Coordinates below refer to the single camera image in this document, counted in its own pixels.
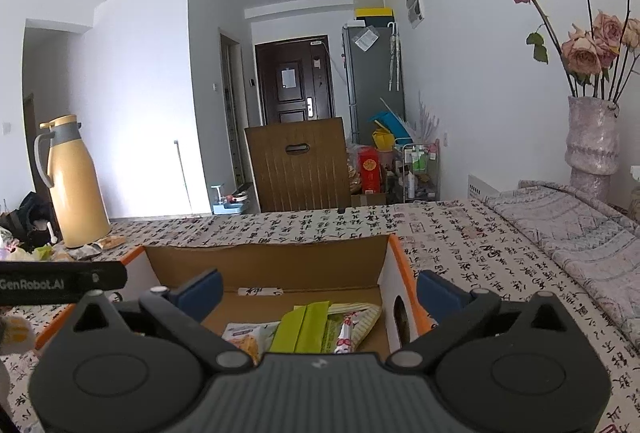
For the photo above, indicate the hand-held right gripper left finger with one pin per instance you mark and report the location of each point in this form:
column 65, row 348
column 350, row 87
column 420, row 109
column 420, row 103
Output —
column 200, row 295

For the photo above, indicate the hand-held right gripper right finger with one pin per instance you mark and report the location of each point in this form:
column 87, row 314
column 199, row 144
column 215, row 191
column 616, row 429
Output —
column 437, row 295

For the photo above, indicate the white cracker snack packet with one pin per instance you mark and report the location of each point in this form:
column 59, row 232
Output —
column 245, row 338

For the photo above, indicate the pale green patterned snack packet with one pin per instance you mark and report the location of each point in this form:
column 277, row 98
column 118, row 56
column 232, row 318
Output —
column 362, row 320

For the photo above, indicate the white red-edged snack packet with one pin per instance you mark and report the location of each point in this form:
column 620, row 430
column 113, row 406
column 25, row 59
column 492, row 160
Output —
column 346, row 338

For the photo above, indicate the red cardboard box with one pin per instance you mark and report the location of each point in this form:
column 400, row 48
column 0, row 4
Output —
column 300, row 263

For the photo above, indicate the small green packet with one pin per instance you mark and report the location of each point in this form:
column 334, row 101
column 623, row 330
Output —
column 42, row 253

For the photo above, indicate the small white packet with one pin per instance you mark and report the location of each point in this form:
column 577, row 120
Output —
column 82, row 253

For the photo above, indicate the calligraphy print tablecloth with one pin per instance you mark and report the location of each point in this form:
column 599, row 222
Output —
column 450, row 238

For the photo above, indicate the clear cracker packet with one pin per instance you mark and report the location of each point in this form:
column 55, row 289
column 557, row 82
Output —
column 110, row 242

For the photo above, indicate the black bag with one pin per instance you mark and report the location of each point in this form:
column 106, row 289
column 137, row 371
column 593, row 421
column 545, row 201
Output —
column 27, row 218

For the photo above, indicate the yellow thermos jug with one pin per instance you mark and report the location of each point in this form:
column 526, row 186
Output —
column 77, row 183

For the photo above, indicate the red gift box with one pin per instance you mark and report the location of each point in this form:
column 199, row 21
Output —
column 369, row 170

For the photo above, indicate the grey patterned cloth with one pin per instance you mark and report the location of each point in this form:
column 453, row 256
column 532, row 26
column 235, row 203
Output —
column 575, row 233

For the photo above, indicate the yellow bag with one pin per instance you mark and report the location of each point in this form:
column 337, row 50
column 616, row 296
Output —
column 384, row 140

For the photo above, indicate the white feather decoration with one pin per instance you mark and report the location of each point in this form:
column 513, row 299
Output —
column 425, row 118

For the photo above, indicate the blue dustpan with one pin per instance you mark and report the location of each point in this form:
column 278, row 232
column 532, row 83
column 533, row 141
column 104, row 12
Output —
column 387, row 122

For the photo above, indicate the pink textured vase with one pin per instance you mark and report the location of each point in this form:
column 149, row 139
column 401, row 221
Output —
column 592, row 148

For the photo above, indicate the grey refrigerator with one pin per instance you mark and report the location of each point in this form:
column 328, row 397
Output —
column 372, row 83

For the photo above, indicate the dark brown door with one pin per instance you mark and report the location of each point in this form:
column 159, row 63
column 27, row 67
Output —
column 292, row 83

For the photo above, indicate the white folded umbrella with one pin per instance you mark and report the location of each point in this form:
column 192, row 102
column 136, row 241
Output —
column 395, row 58

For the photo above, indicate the paper sheet on refrigerator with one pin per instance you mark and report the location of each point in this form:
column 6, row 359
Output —
column 366, row 39

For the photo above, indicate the yellow black box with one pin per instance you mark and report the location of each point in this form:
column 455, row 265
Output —
column 375, row 17

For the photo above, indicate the dried rose bouquet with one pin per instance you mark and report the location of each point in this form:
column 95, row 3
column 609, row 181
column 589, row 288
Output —
column 582, row 48

